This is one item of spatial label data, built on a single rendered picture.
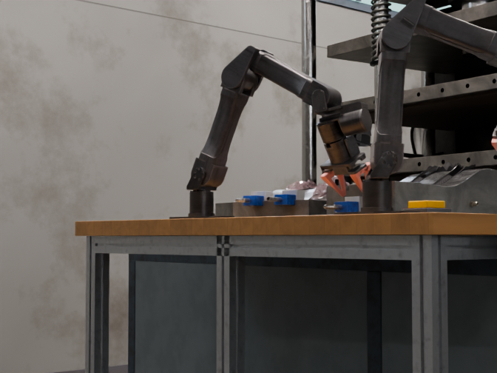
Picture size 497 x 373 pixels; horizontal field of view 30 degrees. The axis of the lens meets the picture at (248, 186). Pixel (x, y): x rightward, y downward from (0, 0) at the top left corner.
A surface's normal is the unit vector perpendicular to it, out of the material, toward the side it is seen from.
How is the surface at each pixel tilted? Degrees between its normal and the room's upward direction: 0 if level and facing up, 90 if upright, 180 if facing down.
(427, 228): 90
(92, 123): 90
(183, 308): 90
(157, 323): 90
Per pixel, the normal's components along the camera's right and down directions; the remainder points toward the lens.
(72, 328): 0.66, -0.04
